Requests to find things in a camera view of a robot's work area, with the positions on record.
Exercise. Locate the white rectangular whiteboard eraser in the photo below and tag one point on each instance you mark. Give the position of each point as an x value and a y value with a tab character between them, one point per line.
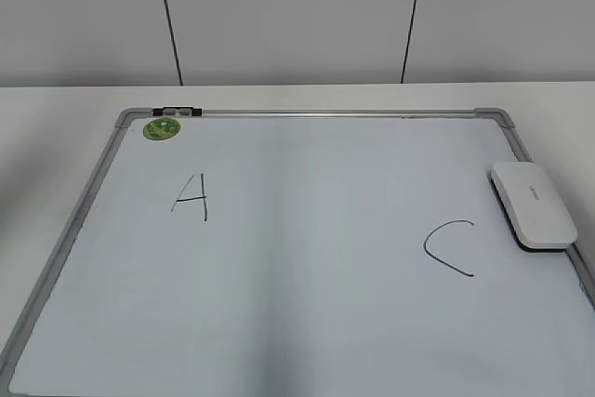
536	212

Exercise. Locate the grey framed whiteboard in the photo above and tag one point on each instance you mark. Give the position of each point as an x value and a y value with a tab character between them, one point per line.
303	254

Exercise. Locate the green round magnet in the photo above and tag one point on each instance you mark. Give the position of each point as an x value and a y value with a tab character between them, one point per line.
161	129

